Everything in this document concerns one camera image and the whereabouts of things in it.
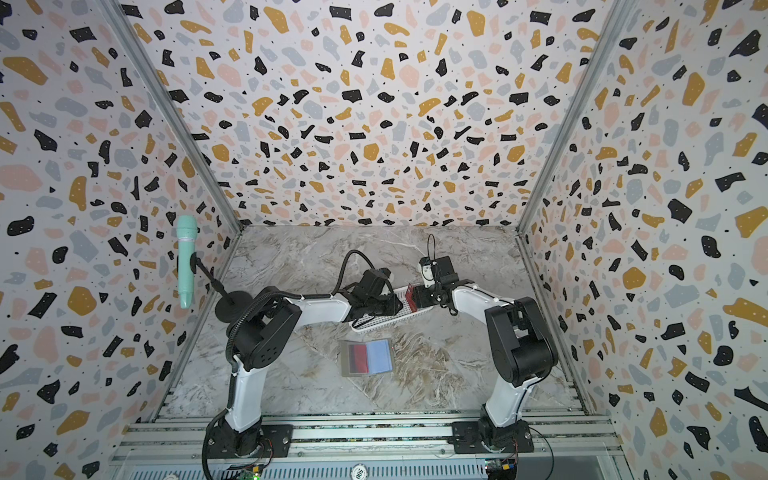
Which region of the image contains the stack of red cards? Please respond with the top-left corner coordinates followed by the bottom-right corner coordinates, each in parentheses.
top-left (404, 285), bottom-right (419, 312)

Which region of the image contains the black microphone stand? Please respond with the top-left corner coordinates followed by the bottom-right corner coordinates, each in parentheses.
top-left (190, 253), bottom-right (253, 324)

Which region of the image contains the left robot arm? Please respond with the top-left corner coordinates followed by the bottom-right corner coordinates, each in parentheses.
top-left (202, 268), bottom-right (403, 459)

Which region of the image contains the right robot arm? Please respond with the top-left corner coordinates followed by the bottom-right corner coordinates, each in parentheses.
top-left (409, 256), bottom-right (558, 454)

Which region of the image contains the red credit card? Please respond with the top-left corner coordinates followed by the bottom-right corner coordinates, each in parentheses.
top-left (347, 343), bottom-right (369, 375)

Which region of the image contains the white plastic mesh basket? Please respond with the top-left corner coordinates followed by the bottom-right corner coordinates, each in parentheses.
top-left (350, 285), bottom-right (435, 333)

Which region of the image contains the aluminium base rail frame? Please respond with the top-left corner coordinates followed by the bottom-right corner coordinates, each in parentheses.
top-left (105, 411), bottom-right (633, 479)

